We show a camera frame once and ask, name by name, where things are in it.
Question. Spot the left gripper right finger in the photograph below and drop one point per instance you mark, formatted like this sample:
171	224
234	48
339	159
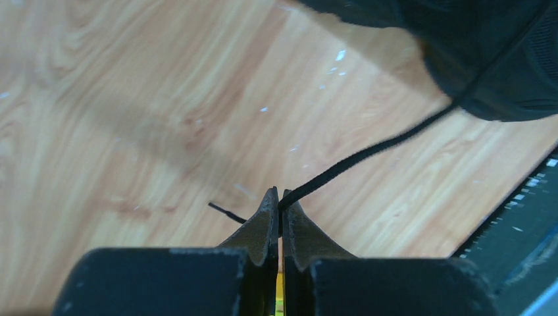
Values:
323	278

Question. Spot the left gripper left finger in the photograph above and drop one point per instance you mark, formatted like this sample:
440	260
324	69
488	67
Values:
236	277

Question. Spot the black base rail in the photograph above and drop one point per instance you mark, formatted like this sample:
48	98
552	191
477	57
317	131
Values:
521	233

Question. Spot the black shoelace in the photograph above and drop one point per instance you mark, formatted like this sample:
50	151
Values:
370	152

